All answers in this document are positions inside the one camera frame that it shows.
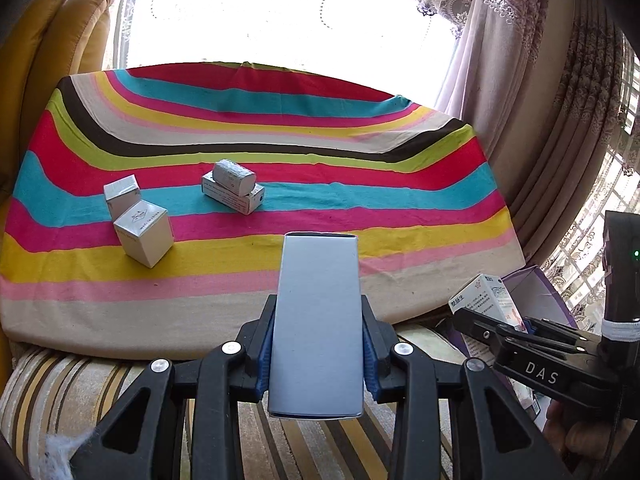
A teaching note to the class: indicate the colourful striped cloth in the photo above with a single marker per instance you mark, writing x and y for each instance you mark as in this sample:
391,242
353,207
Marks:
325,135

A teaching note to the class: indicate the large white cube carton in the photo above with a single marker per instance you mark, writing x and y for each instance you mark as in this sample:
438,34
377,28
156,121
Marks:
142,232

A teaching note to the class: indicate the small silver grey carton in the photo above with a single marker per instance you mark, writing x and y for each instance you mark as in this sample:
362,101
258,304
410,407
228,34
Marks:
232,175

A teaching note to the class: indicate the teal and white carton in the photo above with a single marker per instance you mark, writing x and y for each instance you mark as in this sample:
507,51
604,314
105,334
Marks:
235,202

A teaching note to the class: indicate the yellow sofa cushion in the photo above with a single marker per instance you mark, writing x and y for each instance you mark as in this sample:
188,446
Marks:
55,50

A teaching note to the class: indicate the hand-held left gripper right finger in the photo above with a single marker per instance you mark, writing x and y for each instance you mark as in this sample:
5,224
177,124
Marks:
371,360

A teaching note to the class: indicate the person's right hand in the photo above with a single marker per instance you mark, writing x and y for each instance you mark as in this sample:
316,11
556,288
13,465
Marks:
580,440

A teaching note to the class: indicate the white fluff tuft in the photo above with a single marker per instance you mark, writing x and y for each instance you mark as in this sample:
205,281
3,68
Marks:
65,452

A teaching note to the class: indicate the white carton with barcode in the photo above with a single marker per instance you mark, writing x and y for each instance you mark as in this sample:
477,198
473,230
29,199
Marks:
487,295

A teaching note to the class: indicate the patterned lace curtain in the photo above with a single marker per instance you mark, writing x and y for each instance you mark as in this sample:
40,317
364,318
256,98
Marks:
590,210

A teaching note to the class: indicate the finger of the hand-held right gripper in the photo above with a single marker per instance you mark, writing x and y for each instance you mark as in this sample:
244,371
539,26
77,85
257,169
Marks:
482,332
555,330

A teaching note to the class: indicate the beige pleated curtain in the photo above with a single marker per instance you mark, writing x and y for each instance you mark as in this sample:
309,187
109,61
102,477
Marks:
525,110

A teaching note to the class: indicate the small white carton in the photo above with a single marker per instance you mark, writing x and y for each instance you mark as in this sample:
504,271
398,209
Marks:
122,192

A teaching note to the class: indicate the striped beige sofa blanket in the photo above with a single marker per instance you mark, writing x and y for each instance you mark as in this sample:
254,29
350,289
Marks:
125,385

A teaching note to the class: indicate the purple cardboard box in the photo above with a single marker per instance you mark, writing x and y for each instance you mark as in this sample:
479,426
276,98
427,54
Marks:
540,300

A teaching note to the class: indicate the tall grey white carton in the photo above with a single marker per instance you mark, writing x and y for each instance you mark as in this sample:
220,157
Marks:
315,320

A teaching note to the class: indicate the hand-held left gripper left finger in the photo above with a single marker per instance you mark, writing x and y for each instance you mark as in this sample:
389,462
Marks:
262,360

